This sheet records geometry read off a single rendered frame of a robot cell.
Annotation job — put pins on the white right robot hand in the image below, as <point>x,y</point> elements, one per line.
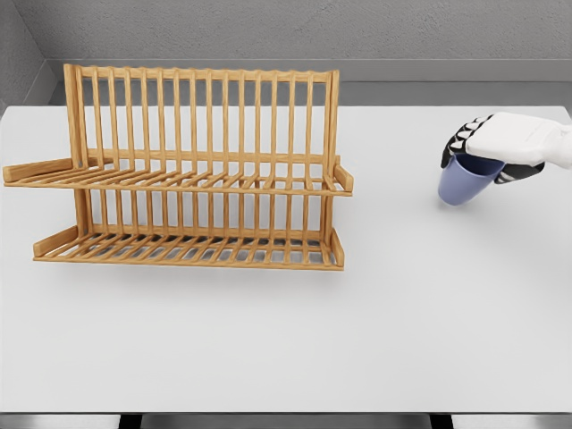
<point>505,136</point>

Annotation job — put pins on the wooden two-tier dish rack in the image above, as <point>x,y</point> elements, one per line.
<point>179,170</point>

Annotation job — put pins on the blue cup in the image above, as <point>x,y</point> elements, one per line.
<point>464,182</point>

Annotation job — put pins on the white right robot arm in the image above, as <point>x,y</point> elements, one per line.
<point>564,145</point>

